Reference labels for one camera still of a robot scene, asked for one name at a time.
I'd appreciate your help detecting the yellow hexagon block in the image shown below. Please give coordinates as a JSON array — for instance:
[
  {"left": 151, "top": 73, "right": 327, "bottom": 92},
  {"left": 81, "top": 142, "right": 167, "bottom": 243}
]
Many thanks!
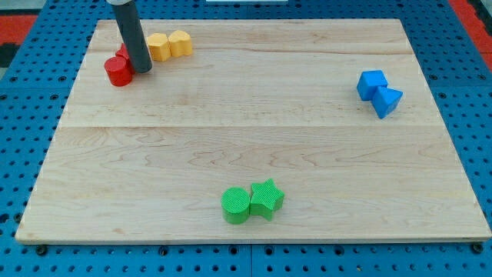
[{"left": 147, "top": 33, "right": 171, "bottom": 62}]

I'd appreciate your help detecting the wooden board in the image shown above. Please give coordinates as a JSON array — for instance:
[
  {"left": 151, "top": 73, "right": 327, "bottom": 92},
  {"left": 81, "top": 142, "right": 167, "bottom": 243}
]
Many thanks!
[{"left": 16, "top": 19, "right": 491, "bottom": 245}]

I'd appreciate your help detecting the green cylinder block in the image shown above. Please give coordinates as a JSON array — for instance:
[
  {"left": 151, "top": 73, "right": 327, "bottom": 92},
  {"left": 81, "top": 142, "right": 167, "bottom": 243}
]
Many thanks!
[{"left": 221, "top": 187, "right": 250, "bottom": 225}]

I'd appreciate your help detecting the green star block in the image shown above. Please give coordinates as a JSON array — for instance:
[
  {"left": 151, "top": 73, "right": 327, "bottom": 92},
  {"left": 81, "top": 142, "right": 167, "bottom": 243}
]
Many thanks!
[{"left": 250, "top": 179, "right": 284, "bottom": 221}]

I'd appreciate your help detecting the yellow heart block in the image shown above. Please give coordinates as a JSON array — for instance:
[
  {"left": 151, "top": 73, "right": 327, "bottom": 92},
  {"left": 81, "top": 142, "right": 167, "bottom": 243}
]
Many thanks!
[{"left": 168, "top": 30, "right": 193, "bottom": 58}]

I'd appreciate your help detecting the blue cube block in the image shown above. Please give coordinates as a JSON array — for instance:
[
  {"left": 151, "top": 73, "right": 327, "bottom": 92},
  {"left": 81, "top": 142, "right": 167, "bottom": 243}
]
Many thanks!
[{"left": 357, "top": 70, "right": 388, "bottom": 101}]

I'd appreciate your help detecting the blue triangle block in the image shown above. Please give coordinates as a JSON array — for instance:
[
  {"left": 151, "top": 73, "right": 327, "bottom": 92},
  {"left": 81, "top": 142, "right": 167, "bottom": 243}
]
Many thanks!
[{"left": 371, "top": 86, "right": 404, "bottom": 118}]

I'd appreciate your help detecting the red cylinder block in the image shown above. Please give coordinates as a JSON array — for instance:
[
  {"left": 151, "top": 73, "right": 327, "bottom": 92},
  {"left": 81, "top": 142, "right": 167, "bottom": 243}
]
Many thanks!
[{"left": 104, "top": 56, "right": 133, "bottom": 87}]

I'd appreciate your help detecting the red block behind rod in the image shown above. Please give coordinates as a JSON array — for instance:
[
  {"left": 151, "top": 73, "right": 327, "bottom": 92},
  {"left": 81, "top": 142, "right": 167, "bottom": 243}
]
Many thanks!
[{"left": 115, "top": 43, "right": 135, "bottom": 75}]

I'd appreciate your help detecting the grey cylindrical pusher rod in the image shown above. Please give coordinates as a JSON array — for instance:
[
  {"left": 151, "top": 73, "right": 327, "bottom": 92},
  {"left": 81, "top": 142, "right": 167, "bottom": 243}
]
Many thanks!
[{"left": 106, "top": 0, "right": 152, "bottom": 73}]

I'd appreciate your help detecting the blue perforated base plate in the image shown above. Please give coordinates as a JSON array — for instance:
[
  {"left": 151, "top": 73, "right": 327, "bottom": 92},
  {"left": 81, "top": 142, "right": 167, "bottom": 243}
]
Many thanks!
[{"left": 1, "top": 0, "right": 491, "bottom": 276}]

